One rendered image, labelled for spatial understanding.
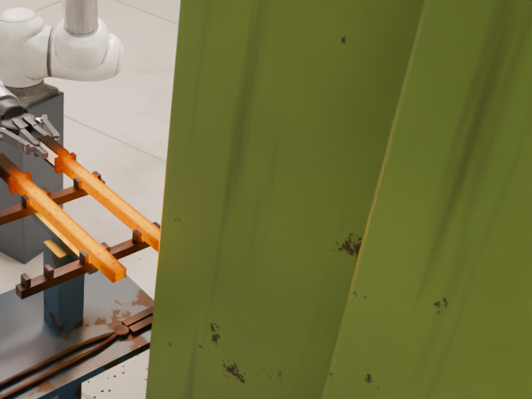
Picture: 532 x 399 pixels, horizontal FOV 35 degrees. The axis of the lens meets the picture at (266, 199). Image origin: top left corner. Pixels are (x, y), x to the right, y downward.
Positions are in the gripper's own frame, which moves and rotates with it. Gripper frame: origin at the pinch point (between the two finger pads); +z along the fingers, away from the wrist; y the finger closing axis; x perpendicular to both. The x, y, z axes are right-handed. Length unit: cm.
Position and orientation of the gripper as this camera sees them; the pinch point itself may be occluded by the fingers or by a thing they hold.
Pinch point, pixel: (54, 153)
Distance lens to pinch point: 191.1
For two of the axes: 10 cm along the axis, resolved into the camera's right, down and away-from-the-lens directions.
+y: -7.1, 3.1, -6.3
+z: 6.9, 4.9, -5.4
